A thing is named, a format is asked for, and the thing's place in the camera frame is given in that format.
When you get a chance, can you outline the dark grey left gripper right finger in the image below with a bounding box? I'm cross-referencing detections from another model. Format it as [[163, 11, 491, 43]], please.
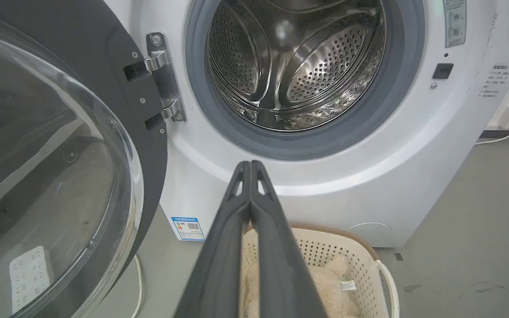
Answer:
[[250, 160, 328, 318]]

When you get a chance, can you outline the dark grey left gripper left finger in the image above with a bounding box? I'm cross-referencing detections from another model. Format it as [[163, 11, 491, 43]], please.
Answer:
[[174, 161, 251, 318]]

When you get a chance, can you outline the white front-load washing machine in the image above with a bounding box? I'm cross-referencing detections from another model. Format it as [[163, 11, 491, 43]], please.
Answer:
[[104, 0, 509, 248]]

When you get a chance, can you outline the washer door with glass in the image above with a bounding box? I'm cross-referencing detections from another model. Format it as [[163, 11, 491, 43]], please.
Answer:
[[0, 0, 169, 318]]

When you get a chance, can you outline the cream plush toy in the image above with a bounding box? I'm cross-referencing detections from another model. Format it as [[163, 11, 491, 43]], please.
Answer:
[[242, 255, 361, 318]]

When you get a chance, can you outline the cream perforated laundry basket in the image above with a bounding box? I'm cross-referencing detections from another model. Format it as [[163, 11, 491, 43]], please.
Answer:
[[239, 223, 400, 318]]

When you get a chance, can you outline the thin white hose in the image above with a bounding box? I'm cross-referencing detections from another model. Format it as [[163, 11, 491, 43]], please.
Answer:
[[130, 254, 144, 318]]

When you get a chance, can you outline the white power cable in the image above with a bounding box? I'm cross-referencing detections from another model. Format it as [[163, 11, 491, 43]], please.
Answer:
[[475, 125, 509, 146]]

